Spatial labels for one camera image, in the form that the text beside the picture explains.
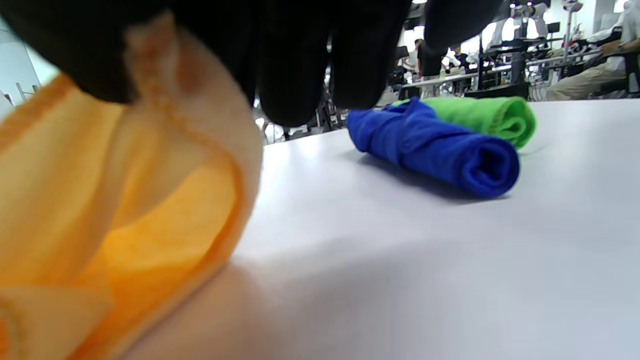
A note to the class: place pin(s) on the person's right hand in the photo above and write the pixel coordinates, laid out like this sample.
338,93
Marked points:
290,60

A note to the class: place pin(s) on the blue towel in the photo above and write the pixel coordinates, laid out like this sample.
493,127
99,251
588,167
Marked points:
440,147

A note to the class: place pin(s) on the green towel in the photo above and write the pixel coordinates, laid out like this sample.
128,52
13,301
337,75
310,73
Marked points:
495,117

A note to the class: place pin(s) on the orange towel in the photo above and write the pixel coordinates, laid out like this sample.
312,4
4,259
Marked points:
125,200

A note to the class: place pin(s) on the black computer tower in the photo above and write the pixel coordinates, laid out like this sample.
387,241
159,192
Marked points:
500,91

